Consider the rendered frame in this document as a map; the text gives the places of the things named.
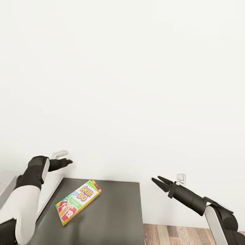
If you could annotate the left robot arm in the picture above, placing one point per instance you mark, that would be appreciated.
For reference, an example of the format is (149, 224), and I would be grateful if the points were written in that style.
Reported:
(18, 214)

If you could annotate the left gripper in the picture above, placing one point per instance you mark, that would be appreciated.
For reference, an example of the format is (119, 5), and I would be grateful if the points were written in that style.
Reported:
(61, 164)

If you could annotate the toy box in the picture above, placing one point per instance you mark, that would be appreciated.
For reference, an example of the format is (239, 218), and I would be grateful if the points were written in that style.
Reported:
(7, 185)

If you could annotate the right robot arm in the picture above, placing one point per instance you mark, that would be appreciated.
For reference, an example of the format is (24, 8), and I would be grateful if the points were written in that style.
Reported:
(222, 222)

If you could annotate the board game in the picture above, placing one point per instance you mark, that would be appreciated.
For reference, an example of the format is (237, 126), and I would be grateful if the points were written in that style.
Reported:
(78, 200)

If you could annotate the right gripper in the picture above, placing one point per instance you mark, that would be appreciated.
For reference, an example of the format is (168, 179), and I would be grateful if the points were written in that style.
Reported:
(182, 194)

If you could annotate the desk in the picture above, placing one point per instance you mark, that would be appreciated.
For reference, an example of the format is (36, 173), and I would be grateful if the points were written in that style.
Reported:
(113, 218)

